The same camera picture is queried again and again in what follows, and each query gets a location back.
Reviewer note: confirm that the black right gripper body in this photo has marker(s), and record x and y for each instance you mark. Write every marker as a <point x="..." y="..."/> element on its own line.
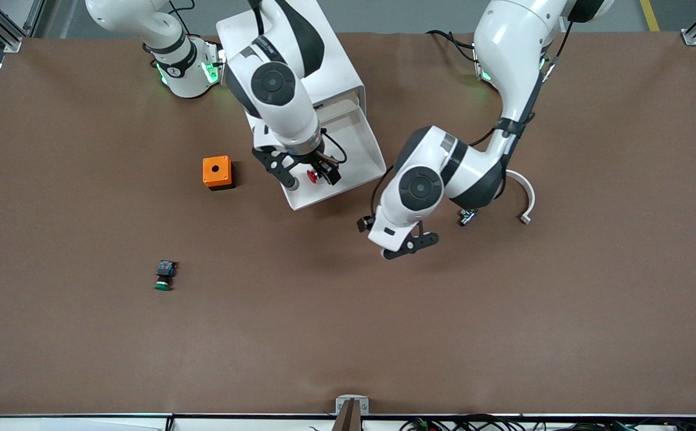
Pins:
<point x="313" y="160"/>

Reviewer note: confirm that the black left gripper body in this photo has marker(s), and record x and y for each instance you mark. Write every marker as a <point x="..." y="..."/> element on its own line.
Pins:
<point x="362" y="224"/>

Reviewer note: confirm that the red push button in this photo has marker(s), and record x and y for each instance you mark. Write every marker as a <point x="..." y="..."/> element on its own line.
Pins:
<point x="312" y="176"/>

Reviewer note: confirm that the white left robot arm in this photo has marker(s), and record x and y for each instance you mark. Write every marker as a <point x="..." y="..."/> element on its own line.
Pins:
<point x="503" y="54"/>

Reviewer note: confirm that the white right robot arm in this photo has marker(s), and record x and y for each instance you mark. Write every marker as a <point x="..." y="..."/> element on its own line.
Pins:
<point x="282" y="114"/>

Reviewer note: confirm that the green push button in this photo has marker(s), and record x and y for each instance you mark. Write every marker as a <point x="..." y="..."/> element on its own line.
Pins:
<point x="164" y="270"/>

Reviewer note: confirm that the chrome metal tee fitting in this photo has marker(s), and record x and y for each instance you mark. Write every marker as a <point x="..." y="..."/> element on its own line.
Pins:
<point x="466" y="218"/>

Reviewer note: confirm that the orange box with hole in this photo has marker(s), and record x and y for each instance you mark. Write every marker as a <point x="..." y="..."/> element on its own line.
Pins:
<point x="209" y="176"/>

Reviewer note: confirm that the grey metal bracket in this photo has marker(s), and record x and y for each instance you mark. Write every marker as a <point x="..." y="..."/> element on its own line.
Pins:
<point x="342" y="402"/>

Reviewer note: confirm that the brown post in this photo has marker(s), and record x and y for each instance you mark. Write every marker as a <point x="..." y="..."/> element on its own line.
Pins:
<point x="348" y="419"/>

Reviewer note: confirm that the white table edge rail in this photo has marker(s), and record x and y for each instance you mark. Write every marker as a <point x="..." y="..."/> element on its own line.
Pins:
<point x="234" y="424"/>

